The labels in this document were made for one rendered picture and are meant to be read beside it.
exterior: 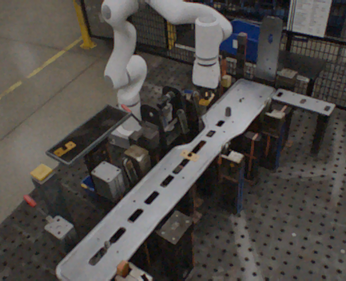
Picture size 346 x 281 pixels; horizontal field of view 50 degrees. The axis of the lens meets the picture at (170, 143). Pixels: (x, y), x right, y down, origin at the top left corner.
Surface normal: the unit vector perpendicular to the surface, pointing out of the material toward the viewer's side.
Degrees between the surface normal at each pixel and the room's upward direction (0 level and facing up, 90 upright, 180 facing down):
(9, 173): 0
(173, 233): 0
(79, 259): 0
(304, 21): 90
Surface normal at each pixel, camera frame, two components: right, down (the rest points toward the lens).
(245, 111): -0.07, -0.74
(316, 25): -0.58, 0.57
